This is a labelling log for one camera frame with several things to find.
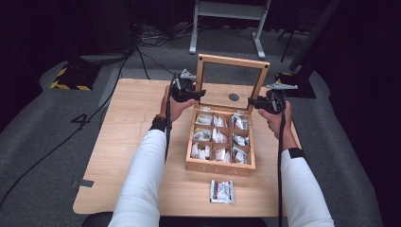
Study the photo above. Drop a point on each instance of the black yellow striped stand base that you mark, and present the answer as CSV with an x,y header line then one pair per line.
x,y
74,78
299,91

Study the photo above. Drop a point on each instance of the grey flat stand base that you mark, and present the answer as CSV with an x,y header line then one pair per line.
x,y
102,58

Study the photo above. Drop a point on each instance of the round table grommet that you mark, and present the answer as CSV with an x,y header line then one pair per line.
x,y
233,97

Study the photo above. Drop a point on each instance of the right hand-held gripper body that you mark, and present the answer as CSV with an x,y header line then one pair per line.
x,y
274,102

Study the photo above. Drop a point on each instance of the white metal stand frame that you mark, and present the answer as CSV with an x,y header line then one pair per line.
x,y
230,10

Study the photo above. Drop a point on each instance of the wooden tea box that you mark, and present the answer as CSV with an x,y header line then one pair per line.
x,y
217,167

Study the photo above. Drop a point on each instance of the assortment of tea bags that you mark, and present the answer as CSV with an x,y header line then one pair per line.
x,y
220,137

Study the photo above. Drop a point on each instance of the black tripod legs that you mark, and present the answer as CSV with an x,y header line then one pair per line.
x,y
288,44

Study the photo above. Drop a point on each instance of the white printed tea packet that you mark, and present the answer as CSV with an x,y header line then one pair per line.
x,y
222,191

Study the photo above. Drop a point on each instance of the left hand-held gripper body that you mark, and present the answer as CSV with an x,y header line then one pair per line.
x,y
181,91

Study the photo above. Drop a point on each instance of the person's right hand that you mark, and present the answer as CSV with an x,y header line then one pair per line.
x,y
282,126

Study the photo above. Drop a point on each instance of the person's left hand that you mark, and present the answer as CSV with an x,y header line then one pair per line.
x,y
173,110

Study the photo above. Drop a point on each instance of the person's dark lap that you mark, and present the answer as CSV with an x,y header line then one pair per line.
x,y
195,222

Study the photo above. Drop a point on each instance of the dark slanted stand pole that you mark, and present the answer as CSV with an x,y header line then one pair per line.
x,y
315,31

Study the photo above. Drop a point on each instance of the grey tape strip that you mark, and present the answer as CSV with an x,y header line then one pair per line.
x,y
83,183

